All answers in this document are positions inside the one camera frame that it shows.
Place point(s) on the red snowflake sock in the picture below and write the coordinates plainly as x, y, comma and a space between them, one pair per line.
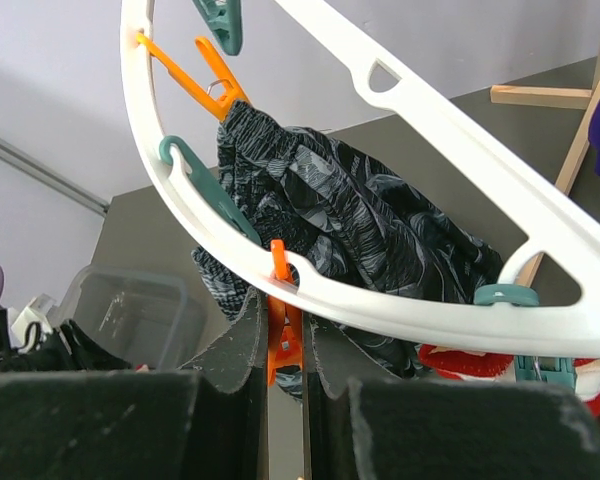
580, 375

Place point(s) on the wooden hanger stand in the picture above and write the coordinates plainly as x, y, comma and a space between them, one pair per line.
547, 122

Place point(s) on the clear plastic bin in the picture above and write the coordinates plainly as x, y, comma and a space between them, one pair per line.
141, 317

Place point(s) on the dark patterned sock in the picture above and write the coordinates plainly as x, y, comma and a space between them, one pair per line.
354, 219

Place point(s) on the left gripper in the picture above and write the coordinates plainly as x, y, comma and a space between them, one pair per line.
65, 348

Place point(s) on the white round sock hanger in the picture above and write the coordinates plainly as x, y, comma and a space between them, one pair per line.
546, 299

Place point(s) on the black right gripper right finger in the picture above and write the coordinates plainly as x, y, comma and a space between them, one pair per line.
360, 422

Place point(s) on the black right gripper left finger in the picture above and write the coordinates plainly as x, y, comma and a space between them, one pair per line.
206, 420

